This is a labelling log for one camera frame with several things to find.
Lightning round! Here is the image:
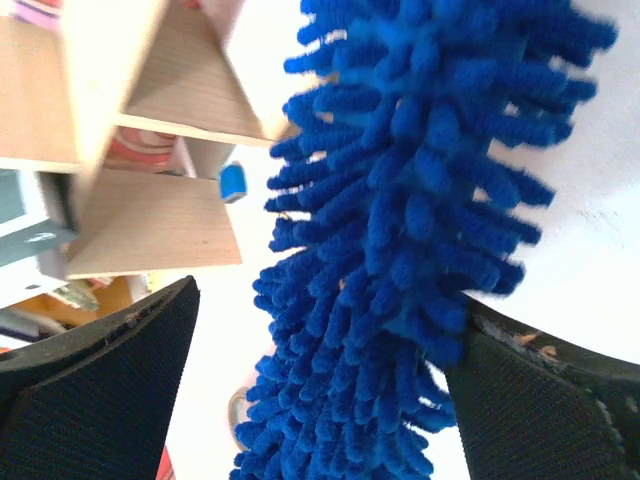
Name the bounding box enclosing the blue microfiber duster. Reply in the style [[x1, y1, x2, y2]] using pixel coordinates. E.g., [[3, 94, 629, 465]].
[[231, 1, 618, 479]]

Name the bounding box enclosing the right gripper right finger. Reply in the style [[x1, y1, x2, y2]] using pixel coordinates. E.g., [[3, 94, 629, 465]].
[[445, 300, 639, 480]]

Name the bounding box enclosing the wooden desktop bookshelf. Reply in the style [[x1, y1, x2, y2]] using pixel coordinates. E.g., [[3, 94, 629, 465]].
[[1, 1, 301, 279]]

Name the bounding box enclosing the beige tape ring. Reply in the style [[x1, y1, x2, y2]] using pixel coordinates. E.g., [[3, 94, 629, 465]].
[[227, 387, 251, 449]]

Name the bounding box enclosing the blue pencil sharpener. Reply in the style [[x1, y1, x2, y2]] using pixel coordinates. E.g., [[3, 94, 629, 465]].
[[218, 163, 248, 204]]

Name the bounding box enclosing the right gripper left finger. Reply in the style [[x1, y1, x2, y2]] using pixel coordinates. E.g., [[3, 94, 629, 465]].
[[1, 276, 200, 479]]

